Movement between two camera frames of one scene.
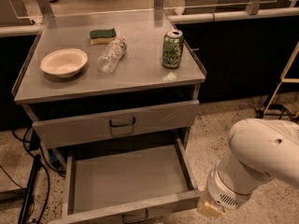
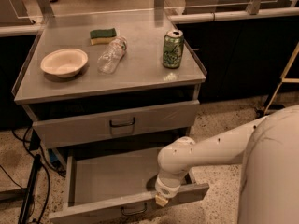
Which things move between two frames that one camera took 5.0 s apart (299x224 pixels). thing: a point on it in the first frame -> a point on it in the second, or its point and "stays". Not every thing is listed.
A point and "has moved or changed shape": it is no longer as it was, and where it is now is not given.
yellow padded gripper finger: [208, 208] -> [161, 201]
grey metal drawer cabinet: [124, 81] stays
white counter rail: [233, 15] stays
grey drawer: [111, 185] has moved or changed shape
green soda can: [172, 49] stays
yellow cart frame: [283, 79] stays
